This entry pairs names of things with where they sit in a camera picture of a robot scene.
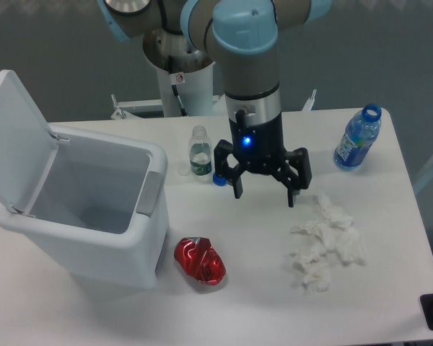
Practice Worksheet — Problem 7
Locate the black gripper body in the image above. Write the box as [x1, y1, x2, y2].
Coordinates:
[227, 109, 287, 177]

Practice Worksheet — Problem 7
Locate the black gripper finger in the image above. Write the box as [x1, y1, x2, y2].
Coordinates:
[275, 148, 312, 208]
[214, 139, 244, 198]

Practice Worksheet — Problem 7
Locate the crushed red soda can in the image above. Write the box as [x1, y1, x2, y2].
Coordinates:
[174, 237, 226, 285]

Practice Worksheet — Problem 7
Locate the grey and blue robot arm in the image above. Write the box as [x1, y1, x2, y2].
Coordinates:
[98, 0, 331, 205]

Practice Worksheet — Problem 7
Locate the clear plastic water bottle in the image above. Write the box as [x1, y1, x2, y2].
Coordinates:
[188, 125, 212, 183]

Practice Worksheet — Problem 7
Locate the blue bottle cap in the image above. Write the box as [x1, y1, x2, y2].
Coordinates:
[212, 173, 227, 187]

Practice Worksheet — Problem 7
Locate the white bottle cap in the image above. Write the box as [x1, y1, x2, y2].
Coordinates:
[177, 166, 191, 177]

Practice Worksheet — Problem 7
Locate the crumpled white tissue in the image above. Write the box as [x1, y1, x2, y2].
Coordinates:
[292, 249, 331, 293]
[291, 190, 366, 265]

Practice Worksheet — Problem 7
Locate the blue plastic drink bottle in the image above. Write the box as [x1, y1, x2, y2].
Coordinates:
[333, 103, 382, 171]

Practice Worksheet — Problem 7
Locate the crumpled white tissue lower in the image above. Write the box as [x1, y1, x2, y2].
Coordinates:
[292, 249, 331, 293]

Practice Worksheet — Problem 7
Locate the white trash bin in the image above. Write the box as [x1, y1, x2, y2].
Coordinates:
[0, 125, 169, 289]

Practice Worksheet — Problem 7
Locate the white trash bin lid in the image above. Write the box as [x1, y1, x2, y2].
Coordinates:
[0, 70, 69, 215]

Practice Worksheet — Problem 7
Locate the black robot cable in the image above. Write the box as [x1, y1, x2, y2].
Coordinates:
[167, 56, 188, 117]

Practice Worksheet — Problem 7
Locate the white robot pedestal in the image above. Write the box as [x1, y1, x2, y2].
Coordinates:
[110, 28, 318, 120]

